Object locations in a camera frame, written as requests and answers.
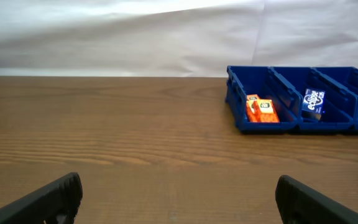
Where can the orange candy box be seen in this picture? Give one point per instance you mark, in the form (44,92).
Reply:
(250,112)
(267,113)

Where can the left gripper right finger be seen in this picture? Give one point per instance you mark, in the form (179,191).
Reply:
(303,202)

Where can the blue tray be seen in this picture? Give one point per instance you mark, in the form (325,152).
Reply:
(291,126)

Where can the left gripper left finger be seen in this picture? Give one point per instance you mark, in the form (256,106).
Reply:
(54,199)

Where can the blue candy pack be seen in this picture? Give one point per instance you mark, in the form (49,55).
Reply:
(313,101)

